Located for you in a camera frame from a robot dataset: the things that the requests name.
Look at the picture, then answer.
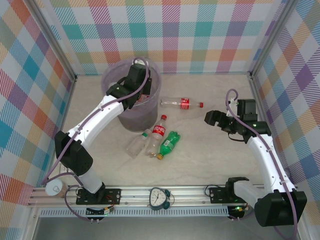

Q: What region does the clear bottle red label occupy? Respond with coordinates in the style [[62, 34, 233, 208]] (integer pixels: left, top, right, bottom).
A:
[[145, 114, 168, 158], [159, 96, 205, 111]]

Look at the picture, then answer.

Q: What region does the clear bottle green cap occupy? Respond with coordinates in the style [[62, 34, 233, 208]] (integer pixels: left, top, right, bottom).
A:
[[125, 129, 153, 158]]

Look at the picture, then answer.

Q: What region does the purple translucent bin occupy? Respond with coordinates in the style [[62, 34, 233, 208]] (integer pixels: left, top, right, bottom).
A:
[[100, 57, 163, 133]]

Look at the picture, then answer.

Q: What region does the green bottle yellow cap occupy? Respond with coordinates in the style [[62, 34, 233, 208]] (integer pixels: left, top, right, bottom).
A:
[[156, 130, 182, 161]]

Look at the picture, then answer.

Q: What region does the power connector green light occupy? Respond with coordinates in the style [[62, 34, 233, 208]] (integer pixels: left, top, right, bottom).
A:
[[227, 204, 249, 214], [85, 205, 116, 217]]

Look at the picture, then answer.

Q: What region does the green alarm clock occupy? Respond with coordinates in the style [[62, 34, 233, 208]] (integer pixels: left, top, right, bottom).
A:
[[149, 187, 172, 211]]

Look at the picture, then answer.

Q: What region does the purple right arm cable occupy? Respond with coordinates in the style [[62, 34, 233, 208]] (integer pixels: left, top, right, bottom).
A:
[[225, 88, 301, 240]]

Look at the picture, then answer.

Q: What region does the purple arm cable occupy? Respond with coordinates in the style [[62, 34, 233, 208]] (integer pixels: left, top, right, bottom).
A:
[[225, 88, 301, 240], [41, 57, 151, 223]]

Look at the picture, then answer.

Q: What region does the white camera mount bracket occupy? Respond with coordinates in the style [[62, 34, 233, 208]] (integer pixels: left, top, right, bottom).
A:
[[226, 97, 238, 117]]

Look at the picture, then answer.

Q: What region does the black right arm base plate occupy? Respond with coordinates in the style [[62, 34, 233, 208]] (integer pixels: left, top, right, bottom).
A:
[[208, 186, 256, 205]]

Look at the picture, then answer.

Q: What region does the aluminium frame post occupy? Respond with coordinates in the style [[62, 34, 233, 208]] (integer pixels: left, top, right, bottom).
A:
[[29, 0, 78, 82], [249, 0, 301, 78]]

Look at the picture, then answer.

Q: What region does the aluminium mounting rail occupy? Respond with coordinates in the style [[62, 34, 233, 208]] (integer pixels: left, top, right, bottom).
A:
[[26, 185, 302, 208]]

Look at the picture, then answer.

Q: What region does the slotted grey cable duct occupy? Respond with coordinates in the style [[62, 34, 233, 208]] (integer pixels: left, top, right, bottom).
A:
[[39, 206, 230, 219]]

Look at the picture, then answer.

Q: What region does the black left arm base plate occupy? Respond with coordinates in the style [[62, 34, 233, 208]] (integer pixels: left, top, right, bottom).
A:
[[75, 187, 122, 206]]

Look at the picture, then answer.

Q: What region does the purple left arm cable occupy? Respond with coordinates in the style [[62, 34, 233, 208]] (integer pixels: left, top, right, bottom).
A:
[[41, 57, 151, 223]]

